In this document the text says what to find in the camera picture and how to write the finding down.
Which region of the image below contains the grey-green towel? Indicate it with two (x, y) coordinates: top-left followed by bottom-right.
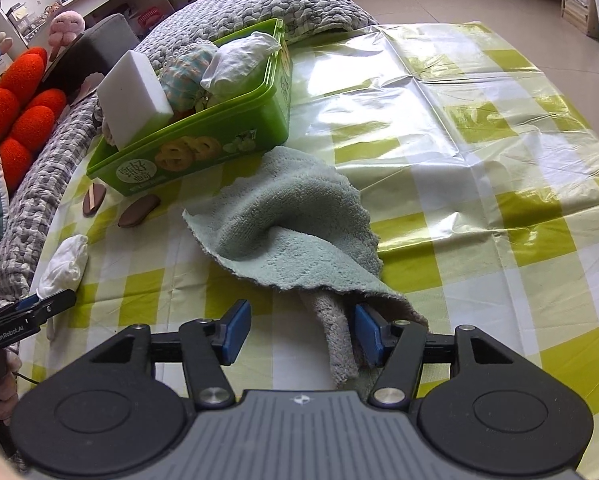
(182, 146), (430, 398)

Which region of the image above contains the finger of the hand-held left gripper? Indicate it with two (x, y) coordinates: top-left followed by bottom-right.
(14, 289), (77, 322)

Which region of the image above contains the brown oval flat piece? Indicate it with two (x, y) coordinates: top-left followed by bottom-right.
(118, 194), (161, 228)
(82, 182), (107, 218)

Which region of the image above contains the person's left hand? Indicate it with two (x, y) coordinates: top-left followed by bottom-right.
(0, 347), (24, 413)

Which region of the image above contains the yellow-green checked plastic tablecloth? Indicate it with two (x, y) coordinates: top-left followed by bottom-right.
(29, 22), (599, 461)

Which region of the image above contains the white sponge block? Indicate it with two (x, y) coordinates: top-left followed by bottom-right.
(96, 55), (175, 151)

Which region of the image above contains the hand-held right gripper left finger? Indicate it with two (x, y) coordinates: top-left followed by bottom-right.
(86, 299), (252, 408)

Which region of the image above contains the green plastic box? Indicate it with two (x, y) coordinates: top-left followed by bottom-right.
(86, 17), (294, 197)

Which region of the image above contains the rabbit doll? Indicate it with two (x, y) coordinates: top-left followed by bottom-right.
(159, 40), (220, 111)

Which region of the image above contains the orange carrot plush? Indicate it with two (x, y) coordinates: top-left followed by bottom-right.
(0, 46), (69, 192)

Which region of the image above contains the pink plush toy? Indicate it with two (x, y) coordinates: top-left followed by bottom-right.
(48, 10), (86, 48)

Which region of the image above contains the grey checked quilted sofa cover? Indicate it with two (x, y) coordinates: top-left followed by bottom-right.
(0, 95), (105, 301)

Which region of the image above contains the white glove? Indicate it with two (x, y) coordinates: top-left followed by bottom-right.
(199, 31), (282, 106)
(36, 234), (90, 301)

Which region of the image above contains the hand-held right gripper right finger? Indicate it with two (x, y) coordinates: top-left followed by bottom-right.
(353, 302), (515, 408)

